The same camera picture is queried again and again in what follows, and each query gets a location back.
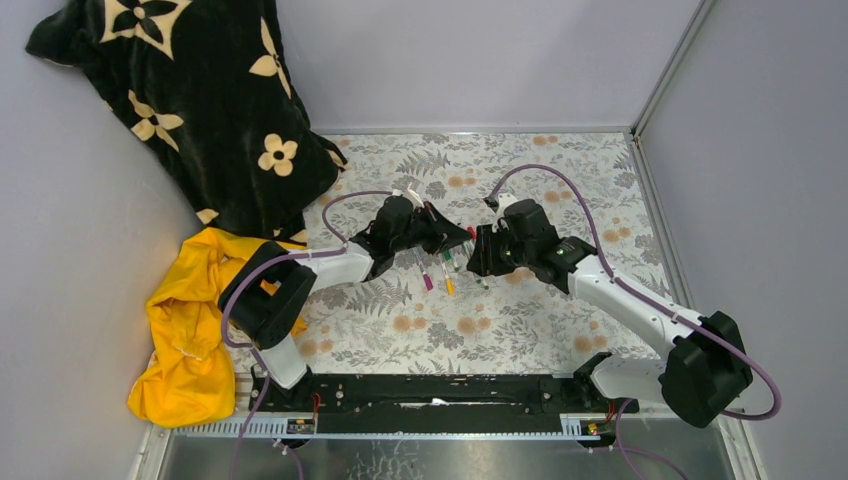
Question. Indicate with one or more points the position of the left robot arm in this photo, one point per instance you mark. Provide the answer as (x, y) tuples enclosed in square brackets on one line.
[(268, 293)]

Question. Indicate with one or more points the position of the yellow cloth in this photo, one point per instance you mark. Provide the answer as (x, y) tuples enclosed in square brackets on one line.
[(190, 378)]

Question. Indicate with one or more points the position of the floral tablecloth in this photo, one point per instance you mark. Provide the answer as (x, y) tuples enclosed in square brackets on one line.
[(589, 187)]

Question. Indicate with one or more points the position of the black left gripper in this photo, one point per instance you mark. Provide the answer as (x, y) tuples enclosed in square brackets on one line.
[(442, 234)]

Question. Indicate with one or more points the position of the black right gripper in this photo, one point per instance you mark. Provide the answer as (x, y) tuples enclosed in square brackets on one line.
[(481, 260)]

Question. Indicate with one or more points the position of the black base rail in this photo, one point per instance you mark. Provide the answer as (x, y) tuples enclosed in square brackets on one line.
[(441, 405)]

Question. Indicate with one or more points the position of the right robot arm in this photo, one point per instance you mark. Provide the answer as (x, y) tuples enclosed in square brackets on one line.
[(697, 372)]

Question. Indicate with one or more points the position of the black floral blanket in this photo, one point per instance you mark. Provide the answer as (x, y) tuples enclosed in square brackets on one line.
[(204, 85)]

